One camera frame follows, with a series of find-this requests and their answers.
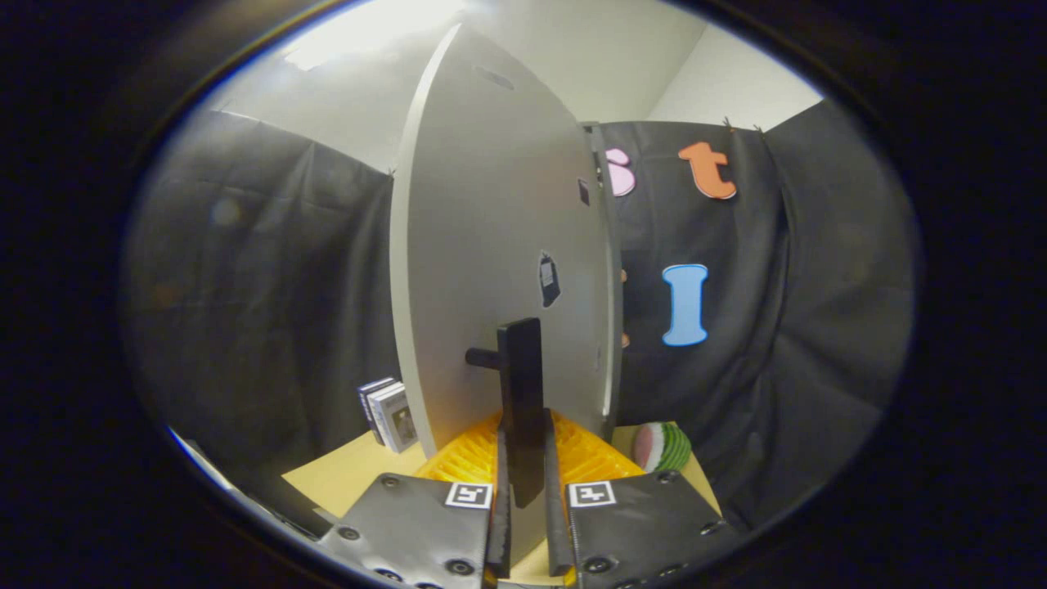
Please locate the white shoe cabinet door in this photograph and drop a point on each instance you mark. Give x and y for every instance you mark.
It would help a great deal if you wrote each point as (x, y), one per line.
(483, 245)

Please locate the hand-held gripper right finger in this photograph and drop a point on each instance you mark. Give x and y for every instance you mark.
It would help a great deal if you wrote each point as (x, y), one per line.
(556, 507)

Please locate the watermelon slice toy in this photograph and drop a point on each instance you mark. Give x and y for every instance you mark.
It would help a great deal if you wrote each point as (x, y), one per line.
(664, 448)

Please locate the grey shoe cabinet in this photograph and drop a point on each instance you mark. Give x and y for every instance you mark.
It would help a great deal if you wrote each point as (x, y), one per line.
(612, 270)

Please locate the white book with figure cover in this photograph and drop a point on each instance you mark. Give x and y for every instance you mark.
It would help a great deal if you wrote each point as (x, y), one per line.
(399, 419)

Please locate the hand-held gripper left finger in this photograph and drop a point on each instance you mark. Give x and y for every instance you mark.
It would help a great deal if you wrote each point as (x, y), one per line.
(501, 507)

